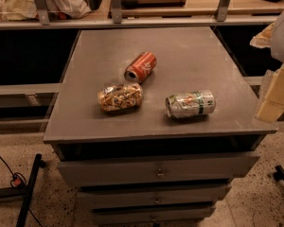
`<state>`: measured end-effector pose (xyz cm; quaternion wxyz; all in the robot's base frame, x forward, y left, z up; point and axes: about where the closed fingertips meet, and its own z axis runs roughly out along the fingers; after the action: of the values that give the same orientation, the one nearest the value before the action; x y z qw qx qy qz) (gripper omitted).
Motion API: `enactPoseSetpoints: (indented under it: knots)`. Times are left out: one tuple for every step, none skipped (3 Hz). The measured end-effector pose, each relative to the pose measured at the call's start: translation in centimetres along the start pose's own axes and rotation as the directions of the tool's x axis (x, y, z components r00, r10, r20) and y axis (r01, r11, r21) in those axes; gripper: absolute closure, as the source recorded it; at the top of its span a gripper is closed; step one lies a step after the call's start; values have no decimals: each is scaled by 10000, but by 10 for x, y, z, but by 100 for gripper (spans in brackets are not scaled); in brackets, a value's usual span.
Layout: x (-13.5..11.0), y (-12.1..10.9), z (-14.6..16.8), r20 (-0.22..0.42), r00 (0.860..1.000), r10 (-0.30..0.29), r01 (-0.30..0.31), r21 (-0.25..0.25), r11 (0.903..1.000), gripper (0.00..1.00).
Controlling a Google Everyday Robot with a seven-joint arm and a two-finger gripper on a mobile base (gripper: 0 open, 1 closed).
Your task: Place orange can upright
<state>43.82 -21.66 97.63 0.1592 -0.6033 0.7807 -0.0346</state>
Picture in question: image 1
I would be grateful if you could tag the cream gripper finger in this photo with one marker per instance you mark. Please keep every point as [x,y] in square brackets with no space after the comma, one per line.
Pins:
[271,96]

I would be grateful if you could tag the orange patterned soda can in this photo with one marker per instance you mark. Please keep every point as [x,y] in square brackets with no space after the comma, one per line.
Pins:
[120,97]

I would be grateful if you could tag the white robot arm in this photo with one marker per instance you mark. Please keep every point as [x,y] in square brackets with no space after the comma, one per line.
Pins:
[272,37]

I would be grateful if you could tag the green and white soda can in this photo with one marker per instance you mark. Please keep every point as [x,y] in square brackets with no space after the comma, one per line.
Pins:
[186,105]

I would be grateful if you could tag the red soda can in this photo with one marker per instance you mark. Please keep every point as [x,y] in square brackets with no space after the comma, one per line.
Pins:
[140,68]

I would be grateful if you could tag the black caster foot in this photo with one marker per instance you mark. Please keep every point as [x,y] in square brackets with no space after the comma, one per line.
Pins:
[279,173]

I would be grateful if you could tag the grey drawer cabinet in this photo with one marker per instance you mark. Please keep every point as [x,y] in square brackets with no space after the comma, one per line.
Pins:
[141,165]

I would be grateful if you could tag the white cloth bundle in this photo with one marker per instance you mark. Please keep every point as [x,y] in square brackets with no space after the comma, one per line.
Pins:
[18,10]

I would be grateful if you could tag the black metal stand leg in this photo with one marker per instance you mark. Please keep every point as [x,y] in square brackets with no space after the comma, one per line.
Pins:
[23,189]

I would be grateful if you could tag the grey metal shelf rail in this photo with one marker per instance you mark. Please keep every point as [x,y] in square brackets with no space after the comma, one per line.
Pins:
[193,13]

